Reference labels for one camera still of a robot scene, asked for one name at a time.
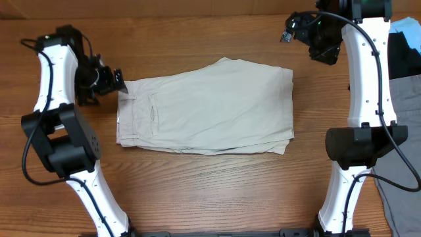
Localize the grey shorts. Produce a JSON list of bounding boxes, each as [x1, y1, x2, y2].
[[373, 75, 421, 237]]

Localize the black garment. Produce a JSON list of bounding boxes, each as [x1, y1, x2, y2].
[[388, 32, 420, 80]]

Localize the beige shorts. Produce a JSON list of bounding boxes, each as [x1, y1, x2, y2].
[[116, 57, 294, 155]]

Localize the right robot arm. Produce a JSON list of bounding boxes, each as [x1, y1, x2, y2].
[[280, 1, 408, 236]]

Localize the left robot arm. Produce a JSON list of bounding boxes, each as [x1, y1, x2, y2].
[[21, 25, 136, 236]]

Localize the light blue garment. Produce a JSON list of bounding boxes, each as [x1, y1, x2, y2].
[[389, 17, 421, 53]]

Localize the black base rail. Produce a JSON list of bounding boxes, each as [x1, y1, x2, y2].
[[78, 227, 372, 237]]

